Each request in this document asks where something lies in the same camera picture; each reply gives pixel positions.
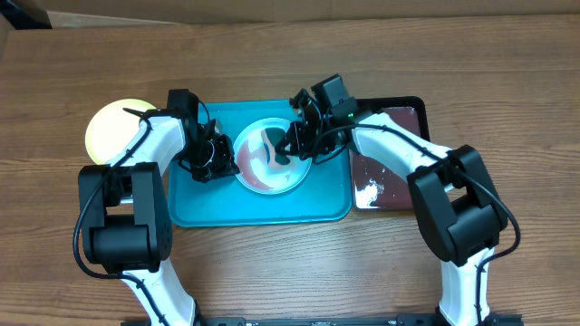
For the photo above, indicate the yellow plate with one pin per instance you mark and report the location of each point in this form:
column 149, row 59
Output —
column 112, row 128

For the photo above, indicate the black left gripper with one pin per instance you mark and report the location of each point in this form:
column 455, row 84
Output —
column 224, row 167

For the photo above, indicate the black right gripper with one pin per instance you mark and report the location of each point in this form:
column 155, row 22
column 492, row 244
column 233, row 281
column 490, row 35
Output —
column 296, row 136

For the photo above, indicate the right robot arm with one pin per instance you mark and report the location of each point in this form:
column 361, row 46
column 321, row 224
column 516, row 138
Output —
column 455, row 203

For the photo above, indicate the black tray with red liquid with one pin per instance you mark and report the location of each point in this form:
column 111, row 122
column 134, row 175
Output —
column 374, row 186

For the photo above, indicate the cardboard sheet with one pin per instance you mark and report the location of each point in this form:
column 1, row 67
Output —
column 274, row 11

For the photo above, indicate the green sponge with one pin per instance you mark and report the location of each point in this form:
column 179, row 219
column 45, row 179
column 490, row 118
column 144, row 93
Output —
column 272, row 137

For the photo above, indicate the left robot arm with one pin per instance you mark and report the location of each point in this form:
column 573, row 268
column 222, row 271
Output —
column 124, row 231

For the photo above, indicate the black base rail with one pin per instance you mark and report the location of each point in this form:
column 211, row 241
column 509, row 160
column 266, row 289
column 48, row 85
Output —
column 401, row 320

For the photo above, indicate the light blue plate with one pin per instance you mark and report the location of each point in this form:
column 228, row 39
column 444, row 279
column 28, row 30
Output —
column 251, row 158

